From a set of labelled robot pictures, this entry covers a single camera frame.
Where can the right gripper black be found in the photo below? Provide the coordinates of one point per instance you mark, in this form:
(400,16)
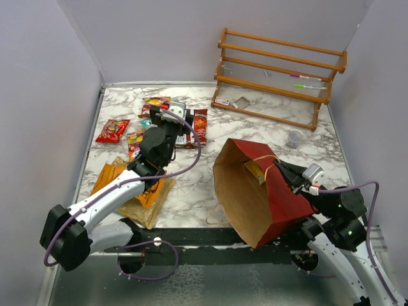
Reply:
(292,173)

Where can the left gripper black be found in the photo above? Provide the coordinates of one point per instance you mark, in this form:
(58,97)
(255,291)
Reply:
(158,121)

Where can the red Doritos chip bag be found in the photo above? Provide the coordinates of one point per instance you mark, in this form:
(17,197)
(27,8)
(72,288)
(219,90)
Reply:
(197,118)

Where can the teal Fox's mint bag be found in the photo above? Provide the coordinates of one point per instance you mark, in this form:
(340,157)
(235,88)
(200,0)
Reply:
(147,123)

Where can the orange Fox's candy bag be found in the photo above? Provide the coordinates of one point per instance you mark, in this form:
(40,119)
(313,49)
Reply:
(161,102)
(134,139)

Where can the yellow snack packet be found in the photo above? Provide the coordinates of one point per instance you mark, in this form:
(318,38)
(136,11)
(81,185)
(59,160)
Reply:
(256,171)

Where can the brown red paper bag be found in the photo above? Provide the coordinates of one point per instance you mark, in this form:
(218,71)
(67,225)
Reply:
(258,213)

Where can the red snack packet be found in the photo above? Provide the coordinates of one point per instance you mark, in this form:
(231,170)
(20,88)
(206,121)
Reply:
(112,131)

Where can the orange yellow chip bag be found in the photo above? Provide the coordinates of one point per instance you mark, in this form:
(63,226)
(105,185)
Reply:
(112,171)

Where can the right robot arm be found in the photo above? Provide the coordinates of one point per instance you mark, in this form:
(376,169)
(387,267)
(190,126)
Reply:
(343,241)

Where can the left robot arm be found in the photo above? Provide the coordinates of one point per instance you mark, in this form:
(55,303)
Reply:
(71,234)

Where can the small clear plastic cup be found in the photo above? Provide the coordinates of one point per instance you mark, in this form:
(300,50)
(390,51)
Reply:
(294,139)

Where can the red white small box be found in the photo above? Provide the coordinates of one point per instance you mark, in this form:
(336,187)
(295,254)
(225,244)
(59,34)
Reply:
(222,101)

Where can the open grey small box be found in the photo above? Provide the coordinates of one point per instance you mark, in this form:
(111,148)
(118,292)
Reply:
(241,103)

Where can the green marker pen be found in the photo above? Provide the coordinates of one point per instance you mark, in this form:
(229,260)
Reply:
(301,86)

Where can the orange wooden rack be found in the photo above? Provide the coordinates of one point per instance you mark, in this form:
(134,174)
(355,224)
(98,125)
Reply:
(258,68)

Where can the pink marker pen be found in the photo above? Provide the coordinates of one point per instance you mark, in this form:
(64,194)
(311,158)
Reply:
(306,77)

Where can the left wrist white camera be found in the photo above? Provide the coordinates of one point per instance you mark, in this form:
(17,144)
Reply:
(175,113)

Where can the wrist white camera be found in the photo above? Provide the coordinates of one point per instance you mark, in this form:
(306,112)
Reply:
(314,177)
(175,113)

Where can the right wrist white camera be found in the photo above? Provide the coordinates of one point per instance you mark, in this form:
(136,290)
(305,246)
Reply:
(314,177)

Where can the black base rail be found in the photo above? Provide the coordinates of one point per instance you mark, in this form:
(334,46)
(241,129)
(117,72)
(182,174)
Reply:
(223,246)

